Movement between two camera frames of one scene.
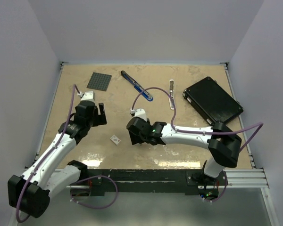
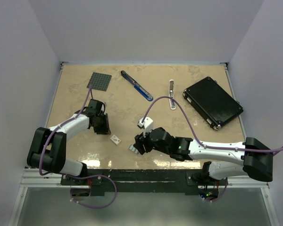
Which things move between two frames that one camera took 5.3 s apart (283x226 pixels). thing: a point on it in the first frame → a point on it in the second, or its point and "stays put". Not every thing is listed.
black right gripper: [135, 139] → [140, 141]
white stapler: [171, 92] stays put
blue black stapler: [145, 94] stays put
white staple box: [115, 140] stays put
